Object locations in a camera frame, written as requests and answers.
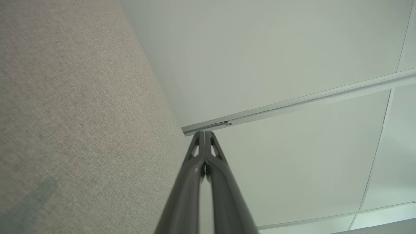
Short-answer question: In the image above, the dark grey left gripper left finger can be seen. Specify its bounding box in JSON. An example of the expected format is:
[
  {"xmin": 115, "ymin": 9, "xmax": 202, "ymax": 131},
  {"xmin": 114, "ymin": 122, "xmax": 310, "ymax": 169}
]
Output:
[{"xmin": 154, "ymin": 131, "xmax": 206, "ymax": 234}]

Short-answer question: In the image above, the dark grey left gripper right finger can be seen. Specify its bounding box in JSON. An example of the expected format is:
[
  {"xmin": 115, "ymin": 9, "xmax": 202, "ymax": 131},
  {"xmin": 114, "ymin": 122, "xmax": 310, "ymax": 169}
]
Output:
[{"xmin": 205, "ymin": 131, "xmax": 259, "ymax": 234}]

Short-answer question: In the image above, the grey partition post with slot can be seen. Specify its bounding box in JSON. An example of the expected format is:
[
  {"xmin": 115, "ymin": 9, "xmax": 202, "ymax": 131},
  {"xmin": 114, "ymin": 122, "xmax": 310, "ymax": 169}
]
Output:
[{"xmin": 181, "ymin": 68, "xmax": 416, "ymax": 137}]

